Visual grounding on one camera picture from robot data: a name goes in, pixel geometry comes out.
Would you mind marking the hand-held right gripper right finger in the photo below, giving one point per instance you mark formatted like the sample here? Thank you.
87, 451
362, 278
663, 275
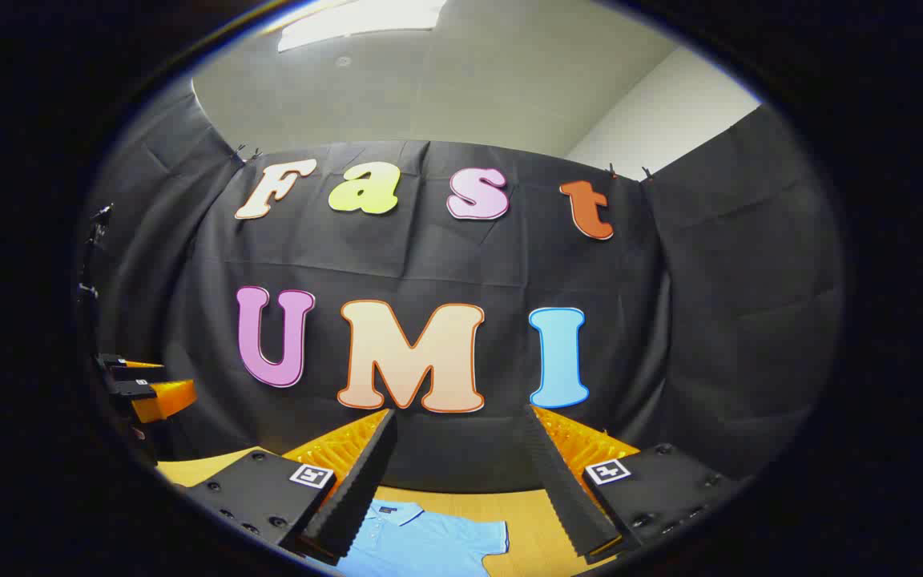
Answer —
566, 489

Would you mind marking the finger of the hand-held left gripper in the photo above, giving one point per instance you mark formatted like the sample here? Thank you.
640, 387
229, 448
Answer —
137, 389
137, 373

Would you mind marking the light blue polo T-shirt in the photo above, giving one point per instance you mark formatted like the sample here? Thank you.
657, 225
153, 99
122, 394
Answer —
429, 541

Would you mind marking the black backdrop cloth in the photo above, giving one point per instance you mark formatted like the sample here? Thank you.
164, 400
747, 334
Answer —
461, 256

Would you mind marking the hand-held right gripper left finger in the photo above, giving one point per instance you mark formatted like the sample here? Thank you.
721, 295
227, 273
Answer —
357, 489

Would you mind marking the white ceiling light panel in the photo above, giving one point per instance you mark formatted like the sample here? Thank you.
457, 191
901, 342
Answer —
365, 20

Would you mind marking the small black cloth clip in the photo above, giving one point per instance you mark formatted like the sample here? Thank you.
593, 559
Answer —
240, 151
646, 172

